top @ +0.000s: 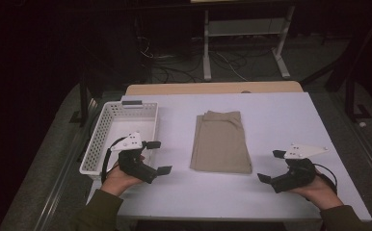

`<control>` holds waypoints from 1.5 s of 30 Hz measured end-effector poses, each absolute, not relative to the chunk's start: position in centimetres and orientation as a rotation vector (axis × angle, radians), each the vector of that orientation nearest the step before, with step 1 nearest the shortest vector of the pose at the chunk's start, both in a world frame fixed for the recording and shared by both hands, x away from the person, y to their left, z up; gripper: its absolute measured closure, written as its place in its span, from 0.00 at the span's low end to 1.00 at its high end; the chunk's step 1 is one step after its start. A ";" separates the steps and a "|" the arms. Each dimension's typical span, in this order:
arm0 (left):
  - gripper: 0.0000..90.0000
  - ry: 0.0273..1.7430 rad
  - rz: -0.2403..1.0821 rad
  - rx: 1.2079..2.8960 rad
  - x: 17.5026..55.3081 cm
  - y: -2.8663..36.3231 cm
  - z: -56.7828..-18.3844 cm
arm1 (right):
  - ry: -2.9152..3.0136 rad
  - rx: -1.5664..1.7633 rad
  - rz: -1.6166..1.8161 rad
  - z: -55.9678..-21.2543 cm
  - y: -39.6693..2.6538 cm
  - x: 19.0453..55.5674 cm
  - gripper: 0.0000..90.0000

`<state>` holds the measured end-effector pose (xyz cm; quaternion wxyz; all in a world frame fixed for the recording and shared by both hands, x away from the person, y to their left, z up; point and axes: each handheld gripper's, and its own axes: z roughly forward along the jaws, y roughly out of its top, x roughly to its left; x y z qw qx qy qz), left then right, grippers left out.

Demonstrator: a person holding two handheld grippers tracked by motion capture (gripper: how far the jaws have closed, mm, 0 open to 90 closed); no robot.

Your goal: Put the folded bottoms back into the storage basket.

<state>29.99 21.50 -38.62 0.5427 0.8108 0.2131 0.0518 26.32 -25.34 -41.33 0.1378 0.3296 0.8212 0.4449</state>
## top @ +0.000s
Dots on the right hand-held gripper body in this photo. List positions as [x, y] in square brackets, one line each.
[298, 174]

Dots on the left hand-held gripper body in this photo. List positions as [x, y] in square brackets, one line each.
[132, 163]

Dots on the white perforated plastic basket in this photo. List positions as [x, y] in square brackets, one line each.
[110, 128]

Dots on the khaki pants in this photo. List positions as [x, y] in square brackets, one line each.
[221, 144]

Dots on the person's left hand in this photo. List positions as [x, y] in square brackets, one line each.
[116, 183]

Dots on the person's right hand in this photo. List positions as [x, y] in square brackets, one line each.
[320, 194]

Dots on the black metal stand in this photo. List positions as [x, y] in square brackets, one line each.
[84, 102]
[351, 102]

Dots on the small white round object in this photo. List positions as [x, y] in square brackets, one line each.
[362, 124]

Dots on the white metal desk frame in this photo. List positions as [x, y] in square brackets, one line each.
[206, 48]

